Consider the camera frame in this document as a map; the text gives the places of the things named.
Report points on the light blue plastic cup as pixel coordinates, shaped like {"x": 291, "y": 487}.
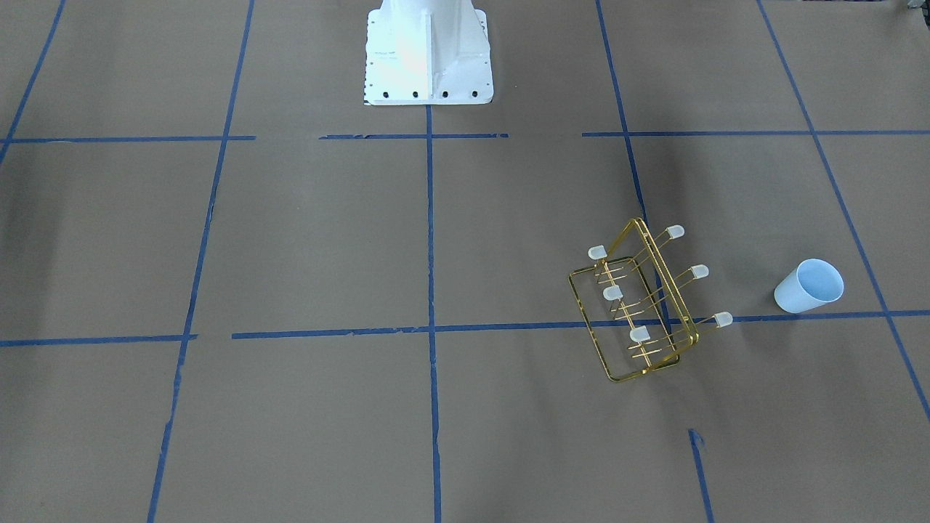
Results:
{"x": 812, "y": 284}

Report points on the gold wire cup holder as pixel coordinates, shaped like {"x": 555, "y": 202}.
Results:
{"x": 632, "y": 304}

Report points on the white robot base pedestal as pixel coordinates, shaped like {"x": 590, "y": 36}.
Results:
{"x": 427, "y": 52}

